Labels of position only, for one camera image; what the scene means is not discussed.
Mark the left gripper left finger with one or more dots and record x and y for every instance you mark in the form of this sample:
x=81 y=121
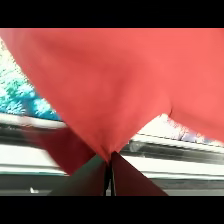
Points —
x=86 y=180

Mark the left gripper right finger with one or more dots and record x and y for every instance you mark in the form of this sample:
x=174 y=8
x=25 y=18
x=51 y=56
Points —
x=133 y=180

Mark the red T-shirt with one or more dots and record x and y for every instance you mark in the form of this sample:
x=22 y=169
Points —
x=116 y=83

